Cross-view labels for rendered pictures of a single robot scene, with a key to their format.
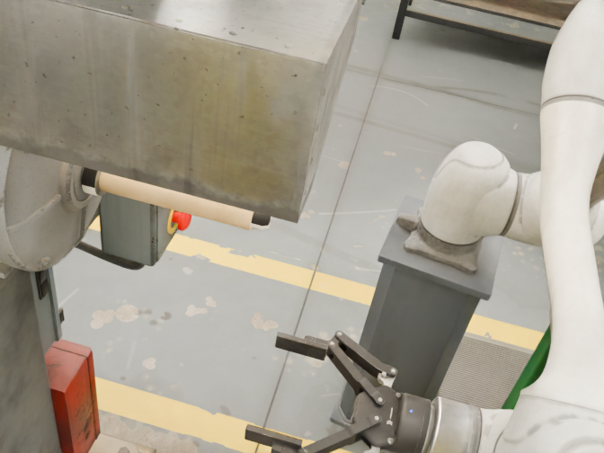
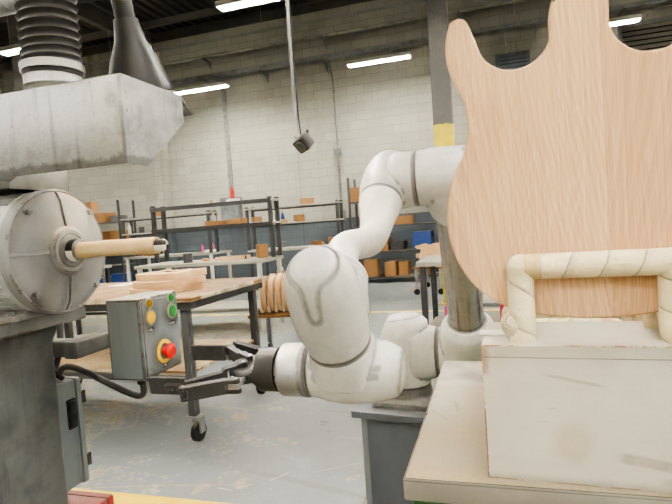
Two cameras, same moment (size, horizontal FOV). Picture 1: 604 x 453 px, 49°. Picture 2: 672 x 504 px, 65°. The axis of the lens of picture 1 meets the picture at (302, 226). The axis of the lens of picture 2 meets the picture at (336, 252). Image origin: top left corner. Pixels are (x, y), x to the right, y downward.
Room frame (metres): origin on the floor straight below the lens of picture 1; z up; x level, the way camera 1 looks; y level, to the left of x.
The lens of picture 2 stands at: (-0.36, -0.46, 1.27)
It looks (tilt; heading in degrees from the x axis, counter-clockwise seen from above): 3 degrees down; 10
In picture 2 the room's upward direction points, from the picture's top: 4 degrees counter-clockwise
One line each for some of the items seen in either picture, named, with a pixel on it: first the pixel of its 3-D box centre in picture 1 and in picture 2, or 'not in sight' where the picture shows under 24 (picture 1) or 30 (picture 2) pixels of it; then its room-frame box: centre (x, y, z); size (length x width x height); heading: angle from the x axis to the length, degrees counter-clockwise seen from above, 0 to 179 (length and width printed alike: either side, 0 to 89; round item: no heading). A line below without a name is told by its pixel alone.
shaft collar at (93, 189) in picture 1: (97, 175); (76, 250); (0.60, 0.24, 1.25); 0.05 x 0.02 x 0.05; 173
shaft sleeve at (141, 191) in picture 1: (179, 197); (118, 247); (0.58, 0.14, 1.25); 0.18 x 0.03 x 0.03; 83
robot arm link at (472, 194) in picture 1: (469, 189); (407, 347); (1.28, -0.37, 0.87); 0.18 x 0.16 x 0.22; 85
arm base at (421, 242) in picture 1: (440, 229); (400, 390); (1.28, -0.34, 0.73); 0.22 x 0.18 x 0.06; 76
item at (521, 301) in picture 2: not in sight; (521, 303); (0.33, -0.57, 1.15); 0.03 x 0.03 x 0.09
